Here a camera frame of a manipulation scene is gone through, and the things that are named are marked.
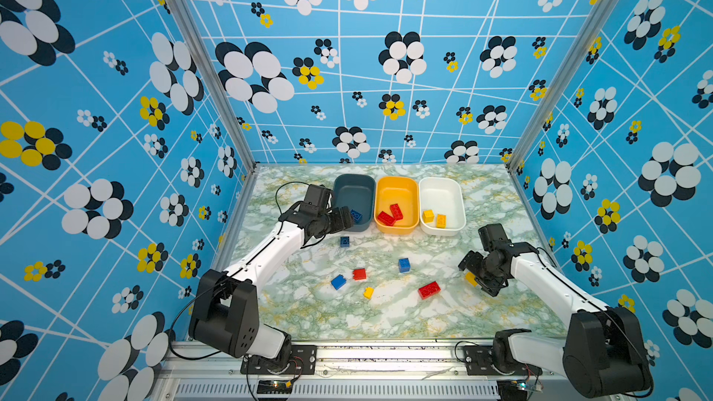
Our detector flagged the dark blue lego brick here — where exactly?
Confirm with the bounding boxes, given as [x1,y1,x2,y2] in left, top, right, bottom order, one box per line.
[350,210,362,224]

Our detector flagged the dark teal plastic bin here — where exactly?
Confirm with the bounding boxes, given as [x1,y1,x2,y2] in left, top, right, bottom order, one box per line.
[333,174,376,232]

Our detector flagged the long red lego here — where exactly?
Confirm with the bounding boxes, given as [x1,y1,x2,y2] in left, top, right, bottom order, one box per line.
[418,281,441,300]
[389,203,404,221]
[376,211,395,226]

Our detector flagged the orange yellow lego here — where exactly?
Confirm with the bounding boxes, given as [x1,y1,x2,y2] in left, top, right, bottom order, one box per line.
[436,215,447,229]

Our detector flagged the white plastic bin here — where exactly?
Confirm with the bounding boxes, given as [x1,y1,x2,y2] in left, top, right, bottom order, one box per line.
[419,177,467,237]

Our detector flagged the yellow plastic bin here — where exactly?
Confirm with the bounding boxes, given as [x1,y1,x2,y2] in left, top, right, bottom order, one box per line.
[374,176,420,235]

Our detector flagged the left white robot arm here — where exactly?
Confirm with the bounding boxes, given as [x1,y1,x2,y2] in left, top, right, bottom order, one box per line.
[189,202,354,367]

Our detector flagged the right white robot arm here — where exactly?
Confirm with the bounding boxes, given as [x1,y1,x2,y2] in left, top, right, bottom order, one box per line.
[459,243,655,398]

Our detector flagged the light blue lego brick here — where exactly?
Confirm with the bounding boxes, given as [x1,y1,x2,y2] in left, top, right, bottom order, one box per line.
[331,275,347,291]

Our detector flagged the small red lego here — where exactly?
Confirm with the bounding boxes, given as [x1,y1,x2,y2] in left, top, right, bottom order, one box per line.
[353,268,368,281]

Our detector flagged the blue lego centre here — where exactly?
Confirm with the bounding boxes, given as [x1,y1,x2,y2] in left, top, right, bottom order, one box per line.
[397,258,410,273]

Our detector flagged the right circuit board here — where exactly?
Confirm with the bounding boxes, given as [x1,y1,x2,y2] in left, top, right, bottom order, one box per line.
[497,381,540,401]

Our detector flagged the circuit board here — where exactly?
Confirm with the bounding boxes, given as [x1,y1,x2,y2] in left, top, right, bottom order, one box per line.
[256,380,293,395]
[497,381,540,401]

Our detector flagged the left circuit board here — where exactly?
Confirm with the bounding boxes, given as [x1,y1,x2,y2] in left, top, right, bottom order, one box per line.
[256,380,293,395]

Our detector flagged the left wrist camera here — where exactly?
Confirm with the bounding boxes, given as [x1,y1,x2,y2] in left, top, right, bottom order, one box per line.
[302,185,332,213]

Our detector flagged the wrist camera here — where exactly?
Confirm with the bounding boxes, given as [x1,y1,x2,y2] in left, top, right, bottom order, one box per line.
[302,185,332,213]
[478,224,511,252]

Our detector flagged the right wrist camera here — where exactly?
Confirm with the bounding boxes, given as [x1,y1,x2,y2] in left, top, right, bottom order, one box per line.
[478,224,511,252]

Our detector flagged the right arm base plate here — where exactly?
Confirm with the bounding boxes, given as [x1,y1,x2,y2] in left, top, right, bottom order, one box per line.
[459,345,542,378]

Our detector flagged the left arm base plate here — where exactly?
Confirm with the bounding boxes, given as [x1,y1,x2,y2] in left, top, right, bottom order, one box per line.
[241,345,318,377]

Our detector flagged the aluminium front rail frame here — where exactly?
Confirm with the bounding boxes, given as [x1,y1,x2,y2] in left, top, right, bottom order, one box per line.
[150,338,581,400]

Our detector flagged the aluminium corner post left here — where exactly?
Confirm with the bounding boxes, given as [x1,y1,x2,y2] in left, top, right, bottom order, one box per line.
[146,0,257,174]

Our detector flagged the aluminium corner post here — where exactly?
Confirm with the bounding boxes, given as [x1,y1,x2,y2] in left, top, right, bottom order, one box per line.
[508,0,647,171]
[146,0,257,174]

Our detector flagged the aluminium corner post right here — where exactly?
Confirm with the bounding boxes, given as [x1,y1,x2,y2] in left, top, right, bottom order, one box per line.
[508,0,647,171]

